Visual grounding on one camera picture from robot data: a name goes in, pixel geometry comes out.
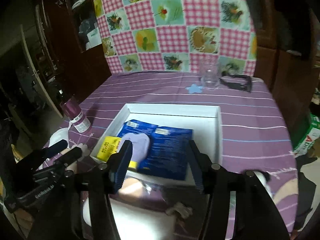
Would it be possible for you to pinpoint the dark wooden cabinet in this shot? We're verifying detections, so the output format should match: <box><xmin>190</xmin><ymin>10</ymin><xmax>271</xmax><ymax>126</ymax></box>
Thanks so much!
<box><xmin>247</xmin><ymin>0</ymin><xmax>319</xmax><ymax>132</ymax></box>

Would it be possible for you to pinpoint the blue wipes packet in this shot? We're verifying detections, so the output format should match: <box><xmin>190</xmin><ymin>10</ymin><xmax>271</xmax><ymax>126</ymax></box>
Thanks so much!
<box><xmin>118</xmin><ymin>119</ymin><xmax>193</xmax><ymax>180</ymax></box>

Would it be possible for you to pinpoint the green white cardboard box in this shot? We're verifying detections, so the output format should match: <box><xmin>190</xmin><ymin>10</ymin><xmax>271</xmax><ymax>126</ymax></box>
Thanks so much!
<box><xmin>293</xmin><ymin>113</ymin><xmax>319</xmax><ymax>158</ymax></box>

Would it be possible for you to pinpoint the yellow tissue pack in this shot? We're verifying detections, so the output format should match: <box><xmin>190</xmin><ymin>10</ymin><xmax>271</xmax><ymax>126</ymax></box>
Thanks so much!
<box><xmin>97</xmin><ymin>136</ymin><xmax>138</xmax><ymax>170</ymax></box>

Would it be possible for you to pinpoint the white face mask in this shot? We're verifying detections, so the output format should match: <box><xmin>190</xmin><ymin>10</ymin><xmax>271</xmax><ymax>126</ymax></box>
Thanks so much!
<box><xmin>49</xmin><ymin>127</ymin><xmax>69</xmax><ymax>147</ymax></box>

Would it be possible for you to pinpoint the clear drinking glass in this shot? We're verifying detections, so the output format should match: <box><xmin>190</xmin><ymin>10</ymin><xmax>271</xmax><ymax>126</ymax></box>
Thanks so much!
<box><xmin>199</xmin><ymin>56</ymin><xmax>221</xmax><ymax>88</ymax></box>

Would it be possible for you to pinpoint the pink checkered chair cover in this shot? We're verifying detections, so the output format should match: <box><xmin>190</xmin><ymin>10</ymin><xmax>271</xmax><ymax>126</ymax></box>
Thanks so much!
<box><xmin>93</xmin><ymin>0</ymin><xmax>257</xmax><ymax>76</ymax></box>

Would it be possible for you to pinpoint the plush dog in plaid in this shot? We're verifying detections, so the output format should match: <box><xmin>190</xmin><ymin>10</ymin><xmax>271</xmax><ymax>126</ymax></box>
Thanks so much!
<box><xmin>150</xmin><ymin>171</ymin><xmax>273</xmax><ymax>240</ymax></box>

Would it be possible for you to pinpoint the purple patterned tablecloth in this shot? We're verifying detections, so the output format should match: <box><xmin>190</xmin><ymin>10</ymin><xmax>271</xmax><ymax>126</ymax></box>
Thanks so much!
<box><xmin>68</xmin><ymin>72</ymin><xmax>298</xmax><ymax>239</ymax></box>

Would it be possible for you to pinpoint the white shallow box tray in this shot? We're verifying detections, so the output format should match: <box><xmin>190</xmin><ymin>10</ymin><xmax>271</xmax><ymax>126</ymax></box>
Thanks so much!
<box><xmin>90</xmin><ymin>103</ymin><xmax>223</xmax><ymax>186</ymax></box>

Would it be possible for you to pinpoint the purple pump bottle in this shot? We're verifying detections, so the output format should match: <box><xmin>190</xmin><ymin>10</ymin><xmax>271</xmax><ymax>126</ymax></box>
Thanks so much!
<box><xmin>59</xmin><ymin>89</ymin><xmax>91</xmax><ymax>133</ymax></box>

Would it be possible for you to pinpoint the white paper towel roll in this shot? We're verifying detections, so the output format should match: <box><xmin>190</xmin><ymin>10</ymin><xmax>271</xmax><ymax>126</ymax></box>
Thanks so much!
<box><xmin>82</xmin><ymin>177</ymin><xmax>181</xmax><ymax>240</ymax></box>

